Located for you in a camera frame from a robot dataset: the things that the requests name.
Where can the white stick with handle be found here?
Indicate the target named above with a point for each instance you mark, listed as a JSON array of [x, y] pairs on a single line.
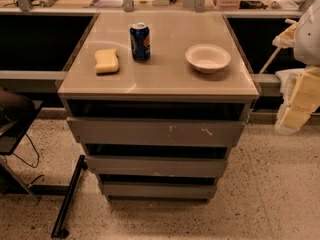
[[271, 59]]

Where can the yellow sponge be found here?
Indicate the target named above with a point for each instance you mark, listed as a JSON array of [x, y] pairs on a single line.
[[106, 61]]

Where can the grey middle drawer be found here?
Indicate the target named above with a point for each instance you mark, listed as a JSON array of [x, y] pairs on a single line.
[[155, 166]]

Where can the white bowl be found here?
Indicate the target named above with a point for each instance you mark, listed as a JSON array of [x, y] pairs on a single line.
[[207, 58]]

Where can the grey drawer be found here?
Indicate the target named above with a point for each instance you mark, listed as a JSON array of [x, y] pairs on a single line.
[[159, 132], [157, 191], [155, 166]]

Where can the blue pepsi can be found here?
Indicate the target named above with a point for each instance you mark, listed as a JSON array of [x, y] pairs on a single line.
[[140, 42]]

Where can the black metal floor bar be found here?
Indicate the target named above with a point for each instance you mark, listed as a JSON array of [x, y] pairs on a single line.
[[59, 231]]

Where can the grey bottom drawer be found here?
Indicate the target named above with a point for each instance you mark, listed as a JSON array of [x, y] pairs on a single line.
[[157, 191]]

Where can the black chair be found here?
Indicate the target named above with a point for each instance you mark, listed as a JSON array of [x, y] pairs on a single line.
[[17, 113]]

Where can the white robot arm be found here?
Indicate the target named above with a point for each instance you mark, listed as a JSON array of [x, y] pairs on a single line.
[[307, 43]]

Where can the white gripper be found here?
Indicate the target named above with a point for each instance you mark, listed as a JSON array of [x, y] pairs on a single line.
[[308, 37]]

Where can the grey top drawer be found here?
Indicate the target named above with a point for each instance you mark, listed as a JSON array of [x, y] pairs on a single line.
[[159, 132]]

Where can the grey drawer cabinet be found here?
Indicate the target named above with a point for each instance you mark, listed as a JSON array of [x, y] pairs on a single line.
[[165, 86]]

